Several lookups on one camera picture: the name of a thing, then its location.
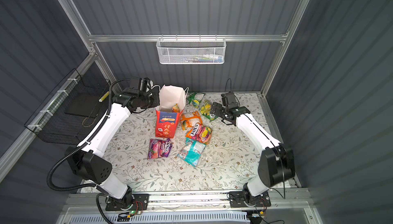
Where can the purple Fox's candy bag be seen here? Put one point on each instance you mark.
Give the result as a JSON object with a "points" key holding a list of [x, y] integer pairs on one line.
{"points": [[159, 148]]}

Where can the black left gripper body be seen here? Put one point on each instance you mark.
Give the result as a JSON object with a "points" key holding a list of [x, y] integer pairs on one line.
{"points": [[154, 98]]}

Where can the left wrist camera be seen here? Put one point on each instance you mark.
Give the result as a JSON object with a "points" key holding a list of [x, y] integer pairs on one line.
{"points": [[139, 85]]}

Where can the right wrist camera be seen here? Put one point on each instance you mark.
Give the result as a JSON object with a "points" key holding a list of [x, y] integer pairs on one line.
{"points": [[229, 100]]}

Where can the pink yellow Fox's candy bag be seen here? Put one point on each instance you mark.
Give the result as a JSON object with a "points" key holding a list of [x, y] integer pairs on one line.
{"points": [[200, 133]]}

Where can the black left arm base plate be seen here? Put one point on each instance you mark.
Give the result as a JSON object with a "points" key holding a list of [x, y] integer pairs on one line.
{"points": [[130, 202]]}

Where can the orange Fox's candy bag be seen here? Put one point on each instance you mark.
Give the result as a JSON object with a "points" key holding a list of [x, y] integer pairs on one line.
{"points": [[176, 108]]}

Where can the green yellow Fox's candy bag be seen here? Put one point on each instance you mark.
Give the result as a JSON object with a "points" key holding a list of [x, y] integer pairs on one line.
{"points": [[205, 109]]}

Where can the white wire mesh basket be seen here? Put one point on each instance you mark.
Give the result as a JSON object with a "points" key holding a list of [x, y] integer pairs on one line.
{"points": [[191, 52]]}

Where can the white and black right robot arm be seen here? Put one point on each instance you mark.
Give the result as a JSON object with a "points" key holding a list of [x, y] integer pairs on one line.
{"points": [[276, 163]]}

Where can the orange snack bag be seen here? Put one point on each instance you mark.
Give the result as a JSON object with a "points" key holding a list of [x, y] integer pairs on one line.
{"points": [[190, 119]]}

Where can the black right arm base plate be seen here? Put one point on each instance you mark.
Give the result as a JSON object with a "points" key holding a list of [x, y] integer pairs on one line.
{"points": [[241, 199]]}

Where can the small green snack bag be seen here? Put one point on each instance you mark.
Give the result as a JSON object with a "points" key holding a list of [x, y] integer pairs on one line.
{"points": [[195, 98]]}

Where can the teal white snack bag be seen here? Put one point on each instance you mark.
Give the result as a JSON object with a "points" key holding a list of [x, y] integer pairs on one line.
{"points": [[191, 152]]}

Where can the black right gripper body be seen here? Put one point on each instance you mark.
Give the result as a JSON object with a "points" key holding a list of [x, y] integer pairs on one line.
{"points": [[217, 111]]}

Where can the red and white paper bag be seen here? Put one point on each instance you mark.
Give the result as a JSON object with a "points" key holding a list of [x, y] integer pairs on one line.
{"points": [[167, 121]]}

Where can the black wire basket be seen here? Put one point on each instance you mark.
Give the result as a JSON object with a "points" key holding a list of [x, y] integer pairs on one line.
{"points": [[70, 114]]}

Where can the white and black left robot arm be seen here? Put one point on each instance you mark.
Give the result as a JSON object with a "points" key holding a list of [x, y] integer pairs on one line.
{"points": [[89, 163]]}

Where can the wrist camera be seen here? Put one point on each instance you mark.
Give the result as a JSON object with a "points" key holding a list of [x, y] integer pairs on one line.
{"points": [[139, 85], [229, 100]]}

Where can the white perforated vent panel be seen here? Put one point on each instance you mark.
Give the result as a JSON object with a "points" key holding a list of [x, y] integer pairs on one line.
{"points": [[206, 217]]}

